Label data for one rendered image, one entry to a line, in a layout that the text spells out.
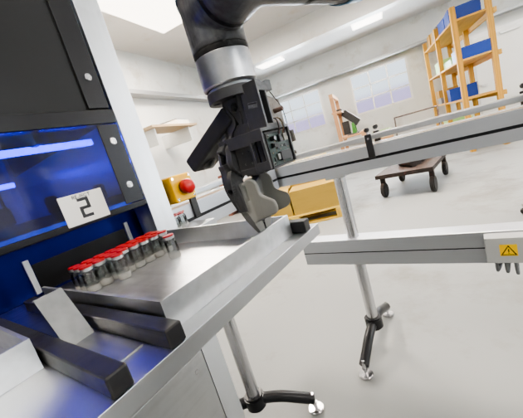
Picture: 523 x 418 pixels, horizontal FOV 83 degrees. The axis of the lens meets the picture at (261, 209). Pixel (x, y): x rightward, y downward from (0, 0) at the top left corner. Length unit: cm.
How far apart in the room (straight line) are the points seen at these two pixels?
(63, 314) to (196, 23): 38
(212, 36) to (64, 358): 37
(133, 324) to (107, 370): 7
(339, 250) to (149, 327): 117
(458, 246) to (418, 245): 13
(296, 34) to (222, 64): 585
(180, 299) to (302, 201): 343
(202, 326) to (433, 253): 111
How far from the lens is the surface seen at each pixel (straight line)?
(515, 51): 936
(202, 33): 42
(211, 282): 36
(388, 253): 135
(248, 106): 40
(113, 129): 76
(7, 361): 40
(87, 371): 31
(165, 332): 30
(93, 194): 70
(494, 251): 126
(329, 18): 616
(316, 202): 372
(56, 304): 44
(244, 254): 40
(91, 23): 86
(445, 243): 130
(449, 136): 118
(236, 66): 41
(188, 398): 89
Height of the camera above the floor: 103
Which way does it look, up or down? 11 degrees down
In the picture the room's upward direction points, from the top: 17 degrees counter-clockwise
